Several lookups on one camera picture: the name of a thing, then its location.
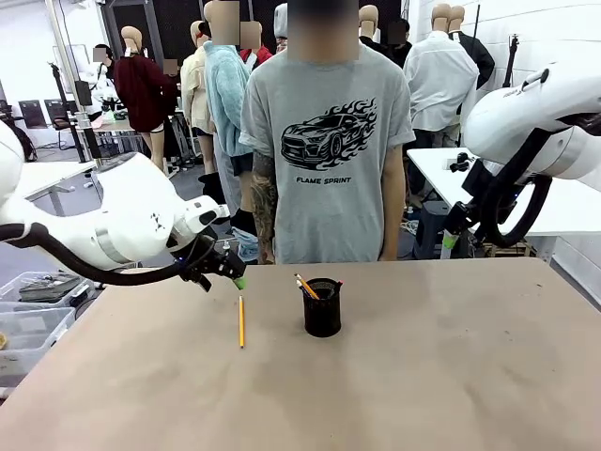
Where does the mannequin in black jacket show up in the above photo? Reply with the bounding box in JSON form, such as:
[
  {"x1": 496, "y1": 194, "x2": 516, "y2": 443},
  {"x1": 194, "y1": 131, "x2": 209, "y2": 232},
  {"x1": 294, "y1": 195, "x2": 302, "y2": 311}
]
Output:
[{"x1": 448, "y1": 5, "x2": 497, "y2": 91}]

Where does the black stool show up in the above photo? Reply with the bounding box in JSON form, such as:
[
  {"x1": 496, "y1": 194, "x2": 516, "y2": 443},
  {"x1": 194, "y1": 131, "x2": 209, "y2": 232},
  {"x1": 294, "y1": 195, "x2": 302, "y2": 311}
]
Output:
[{"x1": 414, "y1": 200, "x2": 471, "y2": 261}]

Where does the black pole stand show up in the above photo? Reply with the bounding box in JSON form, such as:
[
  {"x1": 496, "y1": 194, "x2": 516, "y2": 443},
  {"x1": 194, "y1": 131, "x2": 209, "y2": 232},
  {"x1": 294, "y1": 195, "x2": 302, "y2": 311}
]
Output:
[{"x1": 48, "y1": 60, "x2": 103, "y2": 164}]

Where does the black mesh pen holder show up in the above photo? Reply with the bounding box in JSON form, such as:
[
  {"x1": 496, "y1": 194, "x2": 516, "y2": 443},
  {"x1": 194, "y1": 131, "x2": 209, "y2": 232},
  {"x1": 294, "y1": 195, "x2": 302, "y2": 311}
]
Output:
[{"x1": 300, "y1": 277, "x2": 343, "y2": 338}]

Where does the empty clear plastic bin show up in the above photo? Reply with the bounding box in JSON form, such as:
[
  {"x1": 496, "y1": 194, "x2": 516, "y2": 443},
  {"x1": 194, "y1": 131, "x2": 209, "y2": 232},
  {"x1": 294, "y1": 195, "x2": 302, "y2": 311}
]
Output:
[{"x1": 0, "y1": 303, "x2": 79, "y2": 378}]

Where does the black office chair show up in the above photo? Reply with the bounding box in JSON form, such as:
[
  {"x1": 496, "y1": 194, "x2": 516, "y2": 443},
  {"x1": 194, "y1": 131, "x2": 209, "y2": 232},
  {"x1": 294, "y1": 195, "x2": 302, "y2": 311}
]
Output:
[{"x1": 17, "y1": 98, "x2": 50, "y2": 131}]

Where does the wooden pallet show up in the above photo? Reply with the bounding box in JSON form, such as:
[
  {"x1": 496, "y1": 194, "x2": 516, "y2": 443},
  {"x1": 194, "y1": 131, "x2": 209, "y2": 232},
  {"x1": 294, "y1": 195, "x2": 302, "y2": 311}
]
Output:
[{"x1": 482, "y1": 238, "x2": 537, "y2": 259}]

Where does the person in grey car T-shirt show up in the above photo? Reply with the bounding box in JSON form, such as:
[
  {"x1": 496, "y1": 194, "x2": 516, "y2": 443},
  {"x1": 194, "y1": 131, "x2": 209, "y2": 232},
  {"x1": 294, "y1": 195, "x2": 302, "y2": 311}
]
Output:
[{"x1": 238, "y1": 0, "x2": 417, "y2": 265}]

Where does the person in red jacket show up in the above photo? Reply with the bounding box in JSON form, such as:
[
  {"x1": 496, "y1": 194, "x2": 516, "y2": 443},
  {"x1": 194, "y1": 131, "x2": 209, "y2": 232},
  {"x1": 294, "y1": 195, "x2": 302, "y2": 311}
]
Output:
[{"x1": 239, "y1": 21, "x2": 274, "y2": 72}]

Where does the large white side table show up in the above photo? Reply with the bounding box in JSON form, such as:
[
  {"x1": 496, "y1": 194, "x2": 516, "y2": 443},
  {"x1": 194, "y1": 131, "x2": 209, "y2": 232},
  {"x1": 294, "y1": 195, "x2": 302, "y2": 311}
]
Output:
[{"x1": 406, "y1": 148, "x2": 601, "y2": 240}]

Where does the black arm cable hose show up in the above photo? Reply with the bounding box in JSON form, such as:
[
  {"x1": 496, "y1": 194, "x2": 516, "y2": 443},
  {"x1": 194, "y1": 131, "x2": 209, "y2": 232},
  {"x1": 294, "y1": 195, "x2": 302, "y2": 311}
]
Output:
[
  {"x1": 0, "y1": 223, "x2": 208, "y2": 288},
  {"x1": 477, "y1": 125, "x2": 554, "y2": 249}
]

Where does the mannequin in white shirt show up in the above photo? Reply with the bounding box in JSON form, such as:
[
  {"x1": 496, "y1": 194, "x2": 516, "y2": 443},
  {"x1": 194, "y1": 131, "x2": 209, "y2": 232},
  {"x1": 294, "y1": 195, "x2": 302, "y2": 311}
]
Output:
[{"x1": 402, "y1": 3, "x2": 481, "y2": 148}]

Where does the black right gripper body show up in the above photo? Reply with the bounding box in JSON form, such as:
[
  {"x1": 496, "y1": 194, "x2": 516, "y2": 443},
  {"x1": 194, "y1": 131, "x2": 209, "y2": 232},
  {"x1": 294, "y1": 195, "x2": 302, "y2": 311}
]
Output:
[{"x1": 443, "y1": 159, "x2": 500, "y2": 236}]

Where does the person in white clothes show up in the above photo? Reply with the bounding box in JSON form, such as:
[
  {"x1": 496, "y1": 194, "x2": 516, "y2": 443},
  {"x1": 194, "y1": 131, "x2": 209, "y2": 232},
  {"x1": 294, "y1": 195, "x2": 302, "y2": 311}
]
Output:
[{"x1": 89, "y1": 44, "x2": 119, "y2": 117}]

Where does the small black device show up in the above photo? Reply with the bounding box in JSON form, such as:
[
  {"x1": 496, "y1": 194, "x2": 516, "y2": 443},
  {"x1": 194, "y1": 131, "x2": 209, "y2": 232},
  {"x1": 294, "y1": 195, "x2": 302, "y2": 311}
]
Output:
[{"x1": 448, "y1": 152, "x2": 476, "y2": 174}]

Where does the left forearm of person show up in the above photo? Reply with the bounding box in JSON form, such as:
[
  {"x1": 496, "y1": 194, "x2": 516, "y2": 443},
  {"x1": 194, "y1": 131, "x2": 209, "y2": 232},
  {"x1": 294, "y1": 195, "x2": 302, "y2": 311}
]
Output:
[{"x1": 378, "y1": 143, "x2": 407, "y2": 262}]

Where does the figure in light blue fleece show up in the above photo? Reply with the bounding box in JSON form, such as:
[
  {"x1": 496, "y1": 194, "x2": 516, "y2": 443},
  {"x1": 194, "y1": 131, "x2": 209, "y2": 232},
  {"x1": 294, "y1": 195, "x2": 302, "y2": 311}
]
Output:
[{"x1": 203, "y1": 0, "x2": 259, "y2": 239}]

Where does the black tripod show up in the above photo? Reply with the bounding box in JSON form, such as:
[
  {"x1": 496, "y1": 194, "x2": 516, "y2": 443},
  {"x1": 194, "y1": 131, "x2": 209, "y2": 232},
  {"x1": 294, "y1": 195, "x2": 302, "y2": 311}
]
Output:
[{"x1": 501, "y1": 32, "x2": 525, "y2": 89}]

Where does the small white desk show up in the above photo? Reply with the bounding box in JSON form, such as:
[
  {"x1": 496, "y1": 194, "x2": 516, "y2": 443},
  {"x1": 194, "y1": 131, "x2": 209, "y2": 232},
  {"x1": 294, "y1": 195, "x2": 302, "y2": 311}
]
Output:
[{"x1": 17, "y1": 159, "x2": 99, "y2": 218}]

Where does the mannequin in cream jacket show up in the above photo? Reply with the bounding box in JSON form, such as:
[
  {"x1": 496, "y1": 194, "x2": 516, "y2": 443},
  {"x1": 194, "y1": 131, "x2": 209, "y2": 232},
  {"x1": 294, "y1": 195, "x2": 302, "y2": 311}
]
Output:
[{"x1": 179, "y1": 20, "x2": 218, "y2": 176}]

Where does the clear bin with tools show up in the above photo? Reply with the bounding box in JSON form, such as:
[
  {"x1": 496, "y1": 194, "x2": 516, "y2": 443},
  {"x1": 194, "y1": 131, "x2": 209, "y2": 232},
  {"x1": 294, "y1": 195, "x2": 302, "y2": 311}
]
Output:
[{"x1": 0, "y1": 270, "x2": 96, "y2": 307}]

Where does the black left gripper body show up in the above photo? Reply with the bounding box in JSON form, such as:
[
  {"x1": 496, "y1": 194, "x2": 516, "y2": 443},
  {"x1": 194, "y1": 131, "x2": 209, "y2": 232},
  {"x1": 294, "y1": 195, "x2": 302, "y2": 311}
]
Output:
[{"x1": 179, "y1": 234, "x2": 248, "y2": 293}]

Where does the yellow pencil with black tip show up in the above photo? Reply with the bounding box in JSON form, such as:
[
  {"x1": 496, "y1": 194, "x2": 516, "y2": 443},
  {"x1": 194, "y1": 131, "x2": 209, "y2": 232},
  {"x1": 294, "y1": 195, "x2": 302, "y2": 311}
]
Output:
[{"x1": 294, "y1": 273, "x2": 322, "y2": 301}]

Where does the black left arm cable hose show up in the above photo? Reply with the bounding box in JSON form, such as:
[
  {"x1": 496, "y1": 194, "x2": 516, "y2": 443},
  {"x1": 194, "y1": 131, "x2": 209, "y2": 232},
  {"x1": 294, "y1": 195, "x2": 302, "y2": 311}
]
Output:
[{"x1": 0, "y1": 223, "x2": 208, "y2": 288}]

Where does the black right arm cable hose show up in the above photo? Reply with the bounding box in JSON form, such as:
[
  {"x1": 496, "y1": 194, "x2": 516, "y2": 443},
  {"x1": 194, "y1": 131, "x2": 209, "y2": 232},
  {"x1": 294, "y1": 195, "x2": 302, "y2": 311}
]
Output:
[{"x1": 477, "y1": 125, "x2": 554, "y2": 249}]

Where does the bare beige mannequin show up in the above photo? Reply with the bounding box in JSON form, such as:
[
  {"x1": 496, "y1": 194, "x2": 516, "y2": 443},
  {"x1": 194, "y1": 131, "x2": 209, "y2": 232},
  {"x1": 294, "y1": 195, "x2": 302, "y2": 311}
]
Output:
[{"x1": 358, "y1": 4, "x2": 382, "y2": 48}]

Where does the person in black clothes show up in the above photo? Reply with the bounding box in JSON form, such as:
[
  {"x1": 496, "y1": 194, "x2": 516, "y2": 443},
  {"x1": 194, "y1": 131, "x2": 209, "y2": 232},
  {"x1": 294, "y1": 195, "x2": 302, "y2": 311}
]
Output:
[{"x1": 386, "y1": 18, "x2": 414, "y2": 68}]

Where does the tattooed right forearm of person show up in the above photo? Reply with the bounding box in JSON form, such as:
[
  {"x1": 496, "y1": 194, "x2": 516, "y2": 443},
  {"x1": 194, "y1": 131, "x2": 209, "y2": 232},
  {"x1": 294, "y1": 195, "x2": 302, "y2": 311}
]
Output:
[{"x1": 248, "y1": 152, "x2": 280, "y2": 266}]

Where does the mannequin in maroon sweater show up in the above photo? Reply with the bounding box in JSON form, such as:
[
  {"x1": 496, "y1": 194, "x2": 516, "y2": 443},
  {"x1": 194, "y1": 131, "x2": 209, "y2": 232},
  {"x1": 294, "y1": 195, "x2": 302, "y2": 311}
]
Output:
[{"x1": 113, "y1": 25, "x2": 178, "y2": 174}]

